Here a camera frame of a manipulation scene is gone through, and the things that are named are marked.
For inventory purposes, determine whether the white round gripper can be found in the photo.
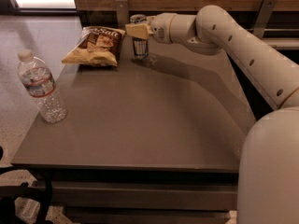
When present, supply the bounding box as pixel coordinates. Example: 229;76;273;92
125;13;176;44

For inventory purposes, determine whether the silver blue redbull can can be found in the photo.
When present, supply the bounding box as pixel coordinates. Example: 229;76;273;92
130;14;149;60

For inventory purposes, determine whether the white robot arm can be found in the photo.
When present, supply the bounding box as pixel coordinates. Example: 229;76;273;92
125;5;299;224

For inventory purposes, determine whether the brown chip bag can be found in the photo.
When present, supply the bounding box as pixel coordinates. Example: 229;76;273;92
62;26;125;67

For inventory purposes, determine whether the clear plastic water bottle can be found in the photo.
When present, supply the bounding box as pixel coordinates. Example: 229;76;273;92
18;49;67;123

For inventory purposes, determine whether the grey table drawer unit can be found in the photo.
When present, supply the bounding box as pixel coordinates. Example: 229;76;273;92
33;169;238;224

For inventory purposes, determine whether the left metal wall bracket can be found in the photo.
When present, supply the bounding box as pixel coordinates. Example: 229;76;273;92
115;0;129;29

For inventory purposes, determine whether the metal wall bracket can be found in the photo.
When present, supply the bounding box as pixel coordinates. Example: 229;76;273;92
252;0;278;38
115;0;129;29

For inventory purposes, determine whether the right metal wall bracket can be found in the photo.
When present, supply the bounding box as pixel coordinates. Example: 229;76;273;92
252;0;278;38

